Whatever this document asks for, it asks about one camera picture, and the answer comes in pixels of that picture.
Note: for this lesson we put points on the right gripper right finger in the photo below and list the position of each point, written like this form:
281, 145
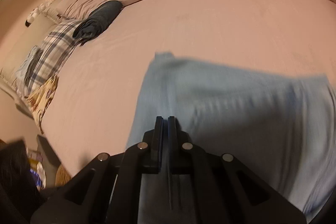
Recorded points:
223, 189

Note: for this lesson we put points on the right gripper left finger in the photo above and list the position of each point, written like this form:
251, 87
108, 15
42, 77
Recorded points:
107, 189

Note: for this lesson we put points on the light blue denim pants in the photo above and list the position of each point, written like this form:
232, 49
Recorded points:
282, 129

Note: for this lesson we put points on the yellow shaggy rug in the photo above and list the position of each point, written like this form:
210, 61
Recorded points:
62, 176

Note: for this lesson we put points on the yellow patterned cloth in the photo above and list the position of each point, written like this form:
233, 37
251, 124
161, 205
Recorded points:
39, 100

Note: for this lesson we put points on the blue grey folded clothes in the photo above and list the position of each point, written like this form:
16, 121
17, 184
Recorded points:
27, 67

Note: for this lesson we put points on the plaid pillow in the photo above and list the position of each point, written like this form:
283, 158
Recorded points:
57, 47

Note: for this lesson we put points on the dark folded pants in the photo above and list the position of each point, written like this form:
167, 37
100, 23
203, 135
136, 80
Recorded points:
97, 22

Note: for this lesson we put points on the pink bed with sheet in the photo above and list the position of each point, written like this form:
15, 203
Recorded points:
93, 107

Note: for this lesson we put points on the white plush toy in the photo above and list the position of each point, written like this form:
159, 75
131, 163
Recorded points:
37, 11

